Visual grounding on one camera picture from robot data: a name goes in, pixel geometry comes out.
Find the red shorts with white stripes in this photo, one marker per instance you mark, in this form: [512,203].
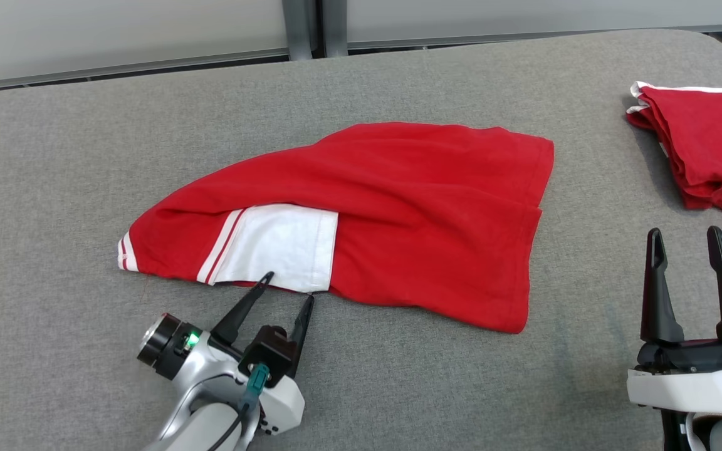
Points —
[712,144]

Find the grey partition post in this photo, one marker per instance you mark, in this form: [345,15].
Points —
[334,25]
[298,28]

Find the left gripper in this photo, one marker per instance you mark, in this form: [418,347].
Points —
[167,344]

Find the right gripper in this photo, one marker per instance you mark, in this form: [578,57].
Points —
[693,357]

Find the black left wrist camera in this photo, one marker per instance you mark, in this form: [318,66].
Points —
[267,351]

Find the grey fabric sofa seat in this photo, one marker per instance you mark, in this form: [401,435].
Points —
[398,388]

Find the red jersey number 23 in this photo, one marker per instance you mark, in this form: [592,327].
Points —
[430,219]

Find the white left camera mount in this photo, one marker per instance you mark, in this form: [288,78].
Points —
[286,404]

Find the grey partition base rail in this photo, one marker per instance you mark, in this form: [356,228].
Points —
[524,37]
[116,69]

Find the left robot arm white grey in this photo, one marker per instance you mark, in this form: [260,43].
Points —
[198,426]

